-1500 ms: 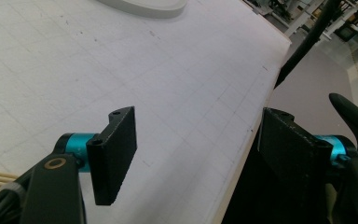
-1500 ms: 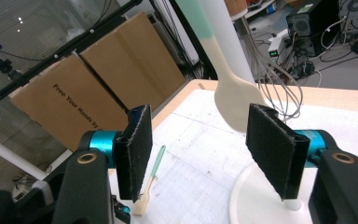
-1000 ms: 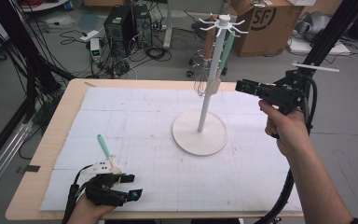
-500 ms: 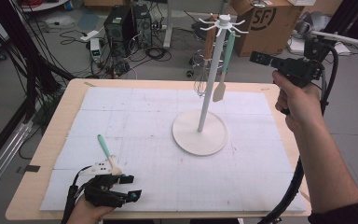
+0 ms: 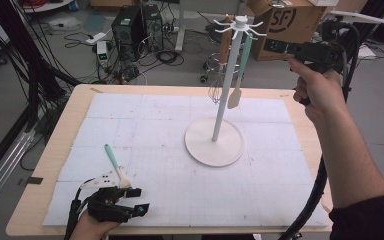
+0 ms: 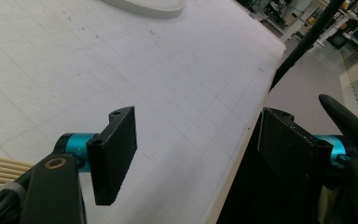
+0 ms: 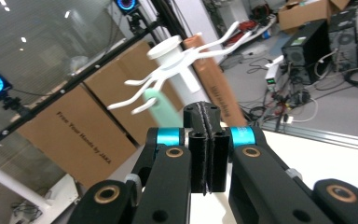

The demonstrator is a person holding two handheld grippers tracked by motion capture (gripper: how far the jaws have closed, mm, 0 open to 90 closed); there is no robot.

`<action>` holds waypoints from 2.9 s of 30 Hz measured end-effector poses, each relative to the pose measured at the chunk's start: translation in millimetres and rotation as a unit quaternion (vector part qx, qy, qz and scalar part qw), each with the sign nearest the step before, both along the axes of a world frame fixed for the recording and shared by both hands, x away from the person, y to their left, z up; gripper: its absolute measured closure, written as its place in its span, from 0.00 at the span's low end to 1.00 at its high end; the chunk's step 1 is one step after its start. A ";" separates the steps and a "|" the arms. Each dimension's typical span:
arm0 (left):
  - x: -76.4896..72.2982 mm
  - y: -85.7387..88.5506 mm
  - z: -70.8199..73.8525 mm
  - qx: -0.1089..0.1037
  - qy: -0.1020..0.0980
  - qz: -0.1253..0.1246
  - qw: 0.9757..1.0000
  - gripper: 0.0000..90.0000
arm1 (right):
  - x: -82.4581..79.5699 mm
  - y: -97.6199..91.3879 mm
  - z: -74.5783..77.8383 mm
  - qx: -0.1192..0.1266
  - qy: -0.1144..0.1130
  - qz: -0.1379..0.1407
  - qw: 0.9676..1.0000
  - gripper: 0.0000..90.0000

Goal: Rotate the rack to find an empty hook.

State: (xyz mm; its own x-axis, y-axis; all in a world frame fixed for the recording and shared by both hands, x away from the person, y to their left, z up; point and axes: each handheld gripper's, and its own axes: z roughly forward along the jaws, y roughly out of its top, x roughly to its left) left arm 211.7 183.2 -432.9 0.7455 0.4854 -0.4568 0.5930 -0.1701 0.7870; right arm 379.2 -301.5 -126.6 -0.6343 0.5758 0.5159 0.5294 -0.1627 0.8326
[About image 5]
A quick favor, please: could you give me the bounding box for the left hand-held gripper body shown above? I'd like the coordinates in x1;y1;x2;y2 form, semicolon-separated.
79;170;138;224

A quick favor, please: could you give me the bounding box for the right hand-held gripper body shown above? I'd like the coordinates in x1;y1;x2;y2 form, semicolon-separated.
293;9;384;74

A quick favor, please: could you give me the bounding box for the teal-handled wooden spatula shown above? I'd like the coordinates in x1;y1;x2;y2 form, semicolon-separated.
104;143;133;190

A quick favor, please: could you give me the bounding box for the wire whisk with wooden handle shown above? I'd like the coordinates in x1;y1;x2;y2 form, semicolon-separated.
208;14;235;105

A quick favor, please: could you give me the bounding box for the cream spatula with mint handle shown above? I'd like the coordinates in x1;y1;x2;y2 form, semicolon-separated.
227;32;254;110

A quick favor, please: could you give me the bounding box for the white utensil stand with hooks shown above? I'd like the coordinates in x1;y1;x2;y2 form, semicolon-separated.
183;13;268;168

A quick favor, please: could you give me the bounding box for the person's left hand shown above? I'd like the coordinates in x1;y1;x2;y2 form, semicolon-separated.
69;210;121;240

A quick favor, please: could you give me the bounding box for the person's right hand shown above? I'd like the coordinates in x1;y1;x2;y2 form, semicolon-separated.
288;58;347;124

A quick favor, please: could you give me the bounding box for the cardboard box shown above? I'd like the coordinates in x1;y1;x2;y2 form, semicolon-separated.
246;0;328;62

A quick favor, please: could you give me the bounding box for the white flat board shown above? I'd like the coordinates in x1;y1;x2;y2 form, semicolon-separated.
358;44;378;61

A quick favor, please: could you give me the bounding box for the white keyboard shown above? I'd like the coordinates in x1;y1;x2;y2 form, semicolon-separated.
308;0;340;7

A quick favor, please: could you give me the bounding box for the chrome stool with black seat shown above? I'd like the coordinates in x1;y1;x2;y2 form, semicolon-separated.
199;23;248;84

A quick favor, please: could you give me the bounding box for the white foam mat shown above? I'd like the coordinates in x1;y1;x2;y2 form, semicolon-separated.
42;92;329;228

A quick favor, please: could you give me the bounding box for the black tape strip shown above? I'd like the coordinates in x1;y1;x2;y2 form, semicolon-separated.
17;176;44;187

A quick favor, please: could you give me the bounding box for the slim dark computer tower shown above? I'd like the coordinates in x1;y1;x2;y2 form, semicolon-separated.
142;3;164;52

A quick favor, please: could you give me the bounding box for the small device with green display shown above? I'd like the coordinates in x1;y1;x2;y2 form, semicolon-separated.
95;40;110;68

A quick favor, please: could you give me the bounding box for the large black computer tower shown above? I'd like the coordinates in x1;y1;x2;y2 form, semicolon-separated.
110;5;145;62

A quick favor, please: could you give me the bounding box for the white power strip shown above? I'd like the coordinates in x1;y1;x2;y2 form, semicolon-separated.
85;31;108;46

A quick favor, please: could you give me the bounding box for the person's black sleeve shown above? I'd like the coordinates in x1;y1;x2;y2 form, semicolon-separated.
328;190;384;240

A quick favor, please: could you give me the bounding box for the white round table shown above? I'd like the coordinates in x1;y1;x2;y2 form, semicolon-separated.
19;0;74;14

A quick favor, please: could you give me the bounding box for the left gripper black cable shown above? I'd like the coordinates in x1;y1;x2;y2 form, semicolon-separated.
64;178;96;240

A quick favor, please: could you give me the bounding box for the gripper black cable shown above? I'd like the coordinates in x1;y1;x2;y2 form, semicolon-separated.
64;178;96;240
278;21;362;240

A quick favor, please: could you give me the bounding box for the white metal post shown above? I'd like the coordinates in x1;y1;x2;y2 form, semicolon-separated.
175;0;186;53

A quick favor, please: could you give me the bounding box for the aluminium rail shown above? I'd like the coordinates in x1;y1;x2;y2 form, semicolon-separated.
0;128;36;218

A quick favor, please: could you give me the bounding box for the coiled black cable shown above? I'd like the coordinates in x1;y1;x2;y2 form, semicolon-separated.
155;49;185;67

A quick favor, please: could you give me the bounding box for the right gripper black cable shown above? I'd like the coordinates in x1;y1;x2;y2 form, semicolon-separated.
278;21;362;240

